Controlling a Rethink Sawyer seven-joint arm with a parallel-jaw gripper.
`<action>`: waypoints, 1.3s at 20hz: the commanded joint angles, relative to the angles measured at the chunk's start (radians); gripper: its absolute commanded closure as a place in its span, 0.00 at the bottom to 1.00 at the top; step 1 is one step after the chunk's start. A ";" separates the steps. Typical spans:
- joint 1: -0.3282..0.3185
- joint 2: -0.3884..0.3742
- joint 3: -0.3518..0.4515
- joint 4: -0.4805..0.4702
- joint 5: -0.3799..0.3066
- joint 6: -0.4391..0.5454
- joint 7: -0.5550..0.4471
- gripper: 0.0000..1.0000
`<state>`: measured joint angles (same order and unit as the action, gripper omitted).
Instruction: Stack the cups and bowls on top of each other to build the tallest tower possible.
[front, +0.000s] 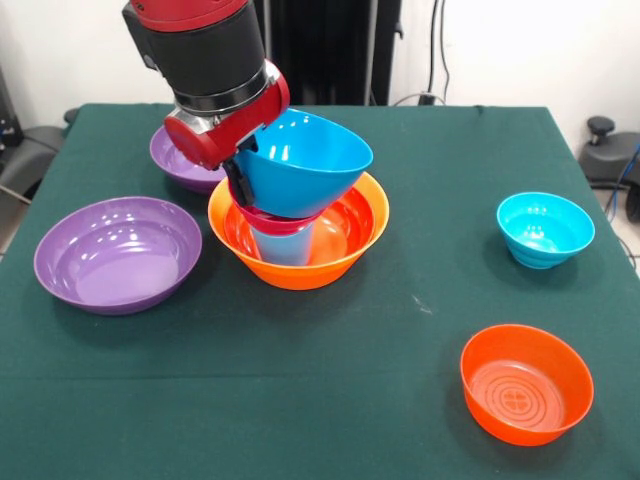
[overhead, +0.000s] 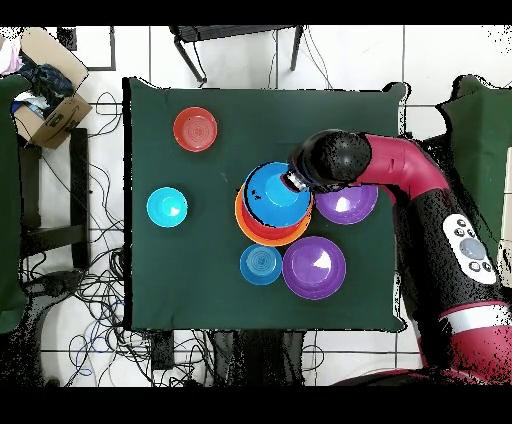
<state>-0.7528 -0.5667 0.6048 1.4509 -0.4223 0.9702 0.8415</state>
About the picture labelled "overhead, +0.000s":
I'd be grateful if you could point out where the large blue bowl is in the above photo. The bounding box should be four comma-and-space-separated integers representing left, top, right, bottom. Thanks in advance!
242, 161, 313, 229

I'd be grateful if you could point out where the glossy red bowl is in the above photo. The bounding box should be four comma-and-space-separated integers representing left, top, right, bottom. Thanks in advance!
239, 187, 310, 240

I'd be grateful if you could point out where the purple bowl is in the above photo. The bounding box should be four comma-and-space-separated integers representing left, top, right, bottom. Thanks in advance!
314, 183, 379, 226
281, 235, 348, 301

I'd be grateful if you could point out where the blue bowl with ring pattern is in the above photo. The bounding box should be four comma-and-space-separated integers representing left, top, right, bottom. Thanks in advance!
239, 243, 284, 287

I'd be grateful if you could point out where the orange bowl with ring pattern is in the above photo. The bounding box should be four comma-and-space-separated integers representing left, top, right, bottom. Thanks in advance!
172, 106, 219, 154

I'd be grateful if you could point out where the large orange bowl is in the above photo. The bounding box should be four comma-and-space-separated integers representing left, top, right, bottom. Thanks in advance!
234, 184, 314, 248

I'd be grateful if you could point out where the cyan ribbed bowl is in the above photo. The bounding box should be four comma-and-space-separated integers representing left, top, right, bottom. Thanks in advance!
146, 186, 189, 229

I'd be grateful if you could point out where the dark green tablecloth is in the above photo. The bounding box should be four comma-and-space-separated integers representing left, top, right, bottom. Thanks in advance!
121, 75, 411, 333

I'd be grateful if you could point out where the black metal chair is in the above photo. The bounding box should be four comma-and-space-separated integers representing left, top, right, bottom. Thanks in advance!
168, 24, 305, 85

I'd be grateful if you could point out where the green cloth covered table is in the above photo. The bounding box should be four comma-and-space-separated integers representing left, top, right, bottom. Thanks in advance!
435, 74, 512, 261
0, 73, 31, 335

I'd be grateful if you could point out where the black bench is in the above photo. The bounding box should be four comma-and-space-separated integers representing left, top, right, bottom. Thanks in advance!
17, 127, 92, 271

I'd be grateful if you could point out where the white box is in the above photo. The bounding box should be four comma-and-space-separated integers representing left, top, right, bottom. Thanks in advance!
496, 146, 512, 287

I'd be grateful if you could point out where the black power adapter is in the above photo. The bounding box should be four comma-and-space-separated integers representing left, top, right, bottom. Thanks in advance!
151, 329, 176, 371

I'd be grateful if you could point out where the cardboard box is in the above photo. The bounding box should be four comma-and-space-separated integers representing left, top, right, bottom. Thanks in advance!
11, 26, 94, 150

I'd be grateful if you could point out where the dark blue cloth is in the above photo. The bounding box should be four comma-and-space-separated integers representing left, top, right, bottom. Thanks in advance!
17, 53, 77, 109

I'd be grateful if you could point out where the black floor box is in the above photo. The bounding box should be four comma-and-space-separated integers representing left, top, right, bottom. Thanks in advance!
56, 26, 78, 52

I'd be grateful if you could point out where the pale pink cloth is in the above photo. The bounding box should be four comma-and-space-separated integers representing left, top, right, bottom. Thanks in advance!
0, 37, 25, 77

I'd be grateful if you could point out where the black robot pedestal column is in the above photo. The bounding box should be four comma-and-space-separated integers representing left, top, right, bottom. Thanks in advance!
211, 329, 305, 388

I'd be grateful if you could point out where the tangle of black cables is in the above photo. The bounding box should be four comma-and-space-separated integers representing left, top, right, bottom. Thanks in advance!
19, 91, 213, 388

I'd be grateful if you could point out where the dark grey pedestal foot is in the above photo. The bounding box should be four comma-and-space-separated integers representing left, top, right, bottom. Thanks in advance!
23, 269, 87, 299

